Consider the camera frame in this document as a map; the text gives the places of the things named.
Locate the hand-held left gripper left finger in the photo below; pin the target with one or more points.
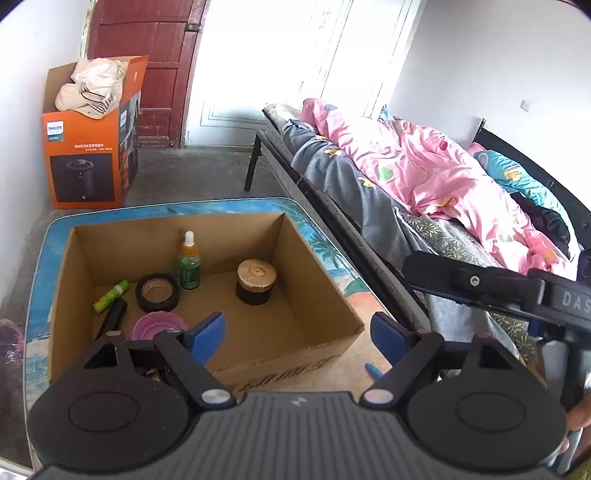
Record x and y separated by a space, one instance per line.
207 334

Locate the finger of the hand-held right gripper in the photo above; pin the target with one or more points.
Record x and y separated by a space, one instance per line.
429 270

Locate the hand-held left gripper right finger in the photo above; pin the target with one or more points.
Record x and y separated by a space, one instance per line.
388 337

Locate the brown cardboard box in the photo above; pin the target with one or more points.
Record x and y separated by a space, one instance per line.
286 323

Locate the person's right hand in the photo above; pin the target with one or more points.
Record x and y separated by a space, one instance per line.
581 420

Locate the blue pen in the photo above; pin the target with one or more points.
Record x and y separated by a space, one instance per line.
371 369

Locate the floral bed sheet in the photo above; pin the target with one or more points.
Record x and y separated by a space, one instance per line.
452 235

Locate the purple collapsible cup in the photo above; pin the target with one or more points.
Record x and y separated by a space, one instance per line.
152 324

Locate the black tape roll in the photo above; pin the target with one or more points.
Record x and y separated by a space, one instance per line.
157 305

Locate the dark jar with gold lid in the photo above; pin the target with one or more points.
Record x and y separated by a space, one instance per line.
255 290

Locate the green dropper bottle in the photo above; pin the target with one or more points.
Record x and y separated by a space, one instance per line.
189 272

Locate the dark cloth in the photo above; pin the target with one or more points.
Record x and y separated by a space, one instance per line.
549 221

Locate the green tube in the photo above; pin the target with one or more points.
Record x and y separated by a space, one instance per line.
111 296

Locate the pink printed quilt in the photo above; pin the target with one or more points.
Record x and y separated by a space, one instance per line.
415 161

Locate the grey blanket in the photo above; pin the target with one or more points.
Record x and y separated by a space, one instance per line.
346 184

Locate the teal printed pillow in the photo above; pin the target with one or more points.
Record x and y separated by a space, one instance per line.
517 177

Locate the dark round object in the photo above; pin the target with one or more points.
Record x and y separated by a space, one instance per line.
9 341

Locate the orange printed carton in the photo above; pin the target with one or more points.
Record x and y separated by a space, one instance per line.
83 138

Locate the red wooden door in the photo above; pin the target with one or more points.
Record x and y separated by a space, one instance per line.
157 69

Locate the white cloth hats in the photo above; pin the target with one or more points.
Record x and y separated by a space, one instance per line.
92 83

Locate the white wall socket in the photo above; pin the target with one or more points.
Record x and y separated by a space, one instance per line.
526 106

